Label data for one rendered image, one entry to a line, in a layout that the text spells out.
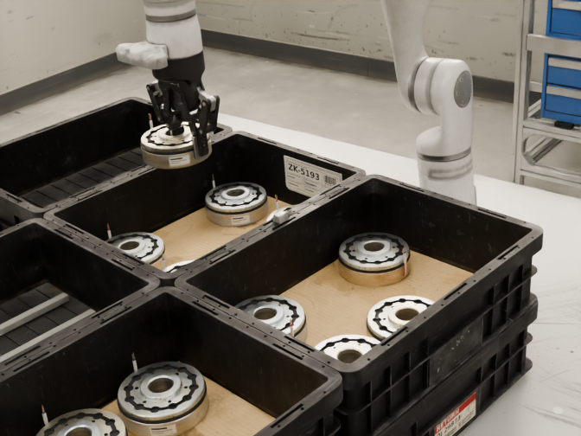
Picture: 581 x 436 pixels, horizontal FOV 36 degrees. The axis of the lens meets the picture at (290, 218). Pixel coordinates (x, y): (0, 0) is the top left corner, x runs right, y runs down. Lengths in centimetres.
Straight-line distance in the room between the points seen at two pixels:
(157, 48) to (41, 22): 351
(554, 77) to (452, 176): 168
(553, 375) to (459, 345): 25
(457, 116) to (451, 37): 285
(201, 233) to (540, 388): 57
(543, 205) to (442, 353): 74
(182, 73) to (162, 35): 6
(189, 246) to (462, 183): 46
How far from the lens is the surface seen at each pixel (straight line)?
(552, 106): 319
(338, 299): 125
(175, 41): 124
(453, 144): 148
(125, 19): 509
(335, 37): 469
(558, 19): 310
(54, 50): 481
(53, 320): 129
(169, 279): 114
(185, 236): 144
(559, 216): 175
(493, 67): 425
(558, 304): 149
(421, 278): 129
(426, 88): 146
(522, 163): 329
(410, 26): 141
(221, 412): 107
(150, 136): 137
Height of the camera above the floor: 151
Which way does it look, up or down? 28 degrees down
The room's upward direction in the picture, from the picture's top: 4 degrees counter-clockwise
